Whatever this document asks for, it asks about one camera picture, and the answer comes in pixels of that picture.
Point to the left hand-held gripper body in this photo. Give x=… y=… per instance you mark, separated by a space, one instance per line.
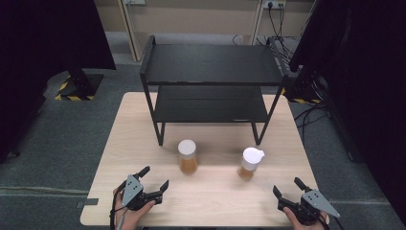
x=131 y=190

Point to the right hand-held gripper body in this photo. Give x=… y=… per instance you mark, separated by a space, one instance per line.
x=314 y=202

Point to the seasoning jar with round white lid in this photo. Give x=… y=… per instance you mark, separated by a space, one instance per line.
x=187 y=161

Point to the seasoning jar with spouted white lid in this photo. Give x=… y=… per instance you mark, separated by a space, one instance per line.
x=250 y=166

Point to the black two-tier metal shelf rack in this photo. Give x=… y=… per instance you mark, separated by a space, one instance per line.
x=210 y=64

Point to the person's right hand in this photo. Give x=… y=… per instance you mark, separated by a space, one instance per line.
x=295 y=220

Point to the person's left hand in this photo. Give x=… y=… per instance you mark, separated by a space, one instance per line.
x=135 y=217

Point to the grey tape strip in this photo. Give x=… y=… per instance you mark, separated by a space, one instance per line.
x=86 y=202

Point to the yellow-black striped floor tape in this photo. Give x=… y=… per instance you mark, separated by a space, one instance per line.
x=306 y=101

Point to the black stand base with striped tape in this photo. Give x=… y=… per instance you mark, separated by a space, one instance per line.
x=81 y=84

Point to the black curtain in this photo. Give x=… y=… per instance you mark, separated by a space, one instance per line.
x=41 y=48
x=367 y=80

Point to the white frame post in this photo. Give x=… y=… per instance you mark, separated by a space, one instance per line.
x=130 y=32
x=257 y=24

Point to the white wall power outlet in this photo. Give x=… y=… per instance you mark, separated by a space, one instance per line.
x=274 y=4

